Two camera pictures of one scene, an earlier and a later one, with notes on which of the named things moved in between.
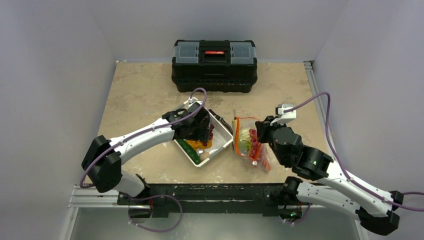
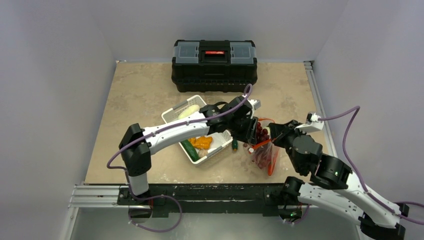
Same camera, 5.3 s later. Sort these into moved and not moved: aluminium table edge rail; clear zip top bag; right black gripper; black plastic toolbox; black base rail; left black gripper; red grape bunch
Moved: right black gripper; left black gripper; red grape bunch; clear zip top bag
Not moved: black plastic toolbox; black base rail; aluminium table edge rail
